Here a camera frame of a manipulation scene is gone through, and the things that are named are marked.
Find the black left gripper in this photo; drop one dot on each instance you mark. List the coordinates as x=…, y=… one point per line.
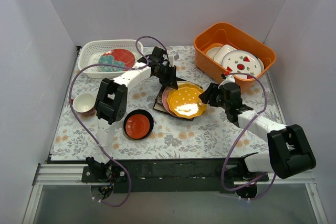
x=168, y=74

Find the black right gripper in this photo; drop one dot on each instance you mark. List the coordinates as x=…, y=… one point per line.
x=213, y=95

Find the pink and cream plate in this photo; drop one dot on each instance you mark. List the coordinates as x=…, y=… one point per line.
x=165, y=100

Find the yellow polka dot plate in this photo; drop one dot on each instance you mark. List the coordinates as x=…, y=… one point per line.
x=186, y=100

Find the red plate with teal flower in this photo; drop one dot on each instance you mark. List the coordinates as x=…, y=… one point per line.
x=121, y=59

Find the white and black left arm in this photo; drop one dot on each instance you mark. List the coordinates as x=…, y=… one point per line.
x=111, y=102

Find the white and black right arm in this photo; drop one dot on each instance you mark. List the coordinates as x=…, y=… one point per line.
x=289, y=152

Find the white round plate in bin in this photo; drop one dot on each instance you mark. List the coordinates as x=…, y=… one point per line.
x=213, y=51

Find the orange plastic bin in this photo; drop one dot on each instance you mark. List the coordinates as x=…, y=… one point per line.
x=224, y=33

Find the white square dish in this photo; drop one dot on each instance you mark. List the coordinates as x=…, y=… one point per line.
x=222, y=52

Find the white plate with strawberries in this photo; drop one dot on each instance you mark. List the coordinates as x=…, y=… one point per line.
x=240, y=61

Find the black bowl with red interior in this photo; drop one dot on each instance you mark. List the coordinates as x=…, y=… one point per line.
x=138, y=124

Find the white perforated plastic basket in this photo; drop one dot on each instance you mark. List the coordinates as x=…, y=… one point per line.
x=92, y=52

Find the red cup with white interior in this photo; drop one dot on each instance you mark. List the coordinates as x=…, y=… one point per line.
x=83, y=104

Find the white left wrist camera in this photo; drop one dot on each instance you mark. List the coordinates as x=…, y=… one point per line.
x=173, y=57

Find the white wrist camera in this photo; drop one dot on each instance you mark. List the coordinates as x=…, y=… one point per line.
x=173, y=57
x=227, y=78

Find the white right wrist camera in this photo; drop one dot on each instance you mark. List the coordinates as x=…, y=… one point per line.
x=227, y=78

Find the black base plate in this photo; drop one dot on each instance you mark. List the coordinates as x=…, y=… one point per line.
x=156, y=175

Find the aluminium frame rail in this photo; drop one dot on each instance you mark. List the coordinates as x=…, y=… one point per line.
x=51, y=174

